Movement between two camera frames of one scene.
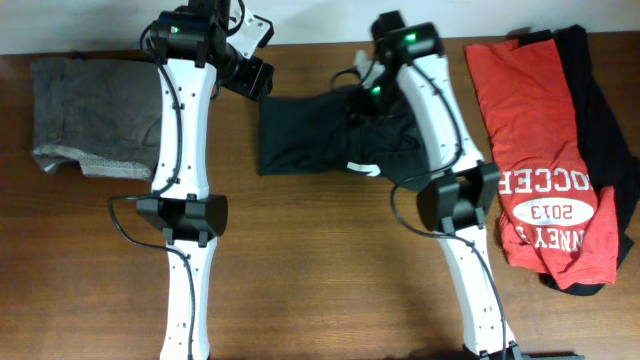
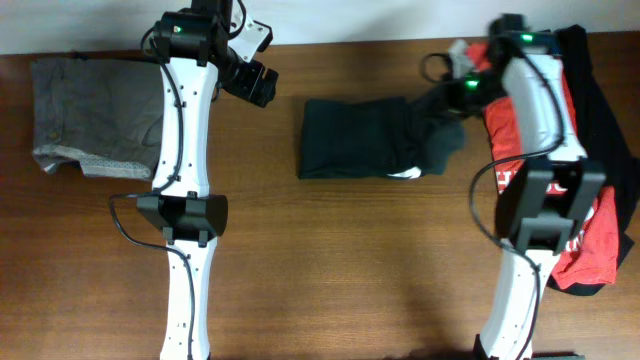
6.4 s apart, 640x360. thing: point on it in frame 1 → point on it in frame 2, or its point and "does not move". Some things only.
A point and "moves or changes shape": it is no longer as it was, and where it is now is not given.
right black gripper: [357, 104] → [452, 108]
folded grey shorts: [104, 113] does not move
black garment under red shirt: [613, 160] does not move
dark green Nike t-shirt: [318, 133] moves or changes shape
